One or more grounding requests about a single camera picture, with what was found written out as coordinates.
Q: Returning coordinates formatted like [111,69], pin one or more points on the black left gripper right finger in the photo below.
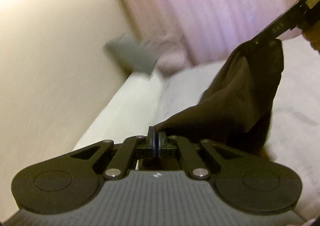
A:
[182,150]

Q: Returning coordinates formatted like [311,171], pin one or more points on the grey pillow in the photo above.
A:
[131,55]

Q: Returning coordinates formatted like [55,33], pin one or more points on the person's hand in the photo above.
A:
[312,34]

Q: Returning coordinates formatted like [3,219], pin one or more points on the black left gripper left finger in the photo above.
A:
[129,152]

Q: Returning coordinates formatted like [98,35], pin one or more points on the white ribbed bed cover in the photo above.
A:
[293,135]

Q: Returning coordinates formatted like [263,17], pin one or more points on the pink pillow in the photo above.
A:
[171,53]

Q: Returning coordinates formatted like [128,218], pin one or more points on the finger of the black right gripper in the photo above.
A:
[287,20]

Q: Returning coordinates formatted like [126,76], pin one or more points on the dark brown long-sleeve shirt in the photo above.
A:
[235,110]

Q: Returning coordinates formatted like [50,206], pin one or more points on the pink curtain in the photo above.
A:
[211,28]

